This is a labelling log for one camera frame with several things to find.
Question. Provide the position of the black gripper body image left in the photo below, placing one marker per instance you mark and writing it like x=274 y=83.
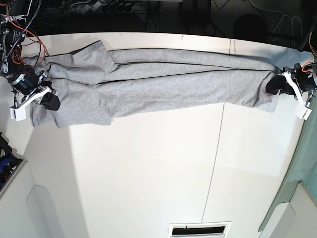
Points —
x=25 y=81

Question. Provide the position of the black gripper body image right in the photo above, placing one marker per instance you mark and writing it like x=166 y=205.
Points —
x=292 y=81

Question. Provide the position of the grey t-shirt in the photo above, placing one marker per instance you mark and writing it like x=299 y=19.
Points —
x=96 y=85

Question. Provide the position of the rack of blue clamps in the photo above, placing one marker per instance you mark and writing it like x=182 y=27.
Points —
x=8 y=162

